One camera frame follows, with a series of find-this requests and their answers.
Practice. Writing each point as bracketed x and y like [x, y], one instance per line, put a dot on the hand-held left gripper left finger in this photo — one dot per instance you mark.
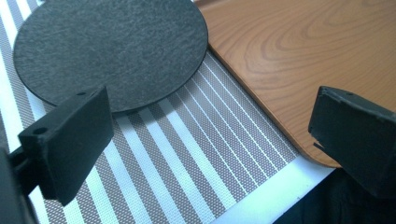
[71, 140]

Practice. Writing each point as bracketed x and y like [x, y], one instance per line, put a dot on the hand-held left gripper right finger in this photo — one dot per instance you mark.
[355, 137]

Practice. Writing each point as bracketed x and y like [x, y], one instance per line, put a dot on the wooden board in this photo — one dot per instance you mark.
[305, 62]

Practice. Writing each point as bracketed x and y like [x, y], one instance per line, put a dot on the round dark grey felt mat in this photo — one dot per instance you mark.
[109, 53]

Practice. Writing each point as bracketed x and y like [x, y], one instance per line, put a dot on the striped woven placemat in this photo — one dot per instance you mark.
[174, 149]

